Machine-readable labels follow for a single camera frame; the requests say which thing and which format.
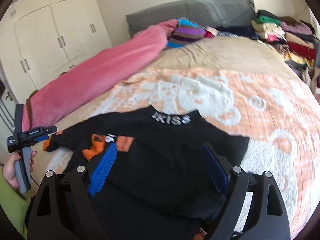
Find dark clothes near headboard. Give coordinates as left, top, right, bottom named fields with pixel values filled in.
left=217, top=25, right=259, bottom=40

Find grey quilted headboard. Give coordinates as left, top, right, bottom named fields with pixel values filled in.
left=126, top=0, right=256, bottom=37

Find orange white teddy blanket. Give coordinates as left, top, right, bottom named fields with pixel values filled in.
left=57, top=68, right=319, bottom=237

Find green sleeve forearm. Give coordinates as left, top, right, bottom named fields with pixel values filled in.
left=1, top=166, right=31, bottom=239

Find pile of folded clothes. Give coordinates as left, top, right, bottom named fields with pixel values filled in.
left=251, top=10, right=319, bottom=72

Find beige bed sheet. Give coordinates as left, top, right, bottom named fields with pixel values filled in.
left=148, top=37, right=299, bottom=80

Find pink plush blanket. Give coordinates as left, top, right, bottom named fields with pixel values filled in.
left=22, top=20, right=178, bottom=131

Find striped colourful pillow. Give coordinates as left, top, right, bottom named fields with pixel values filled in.
left=167, top=18, right=206, bottom=48

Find left hand red nails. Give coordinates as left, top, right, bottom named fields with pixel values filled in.
left=1, top=152, right=26, bottom=197

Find white wardrobe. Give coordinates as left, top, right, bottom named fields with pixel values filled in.
left=1, top=0, right=112, bottom=103

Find black JKISS sweatshirt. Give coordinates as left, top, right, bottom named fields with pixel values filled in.
left=43, top=105, right=251, bottom=222

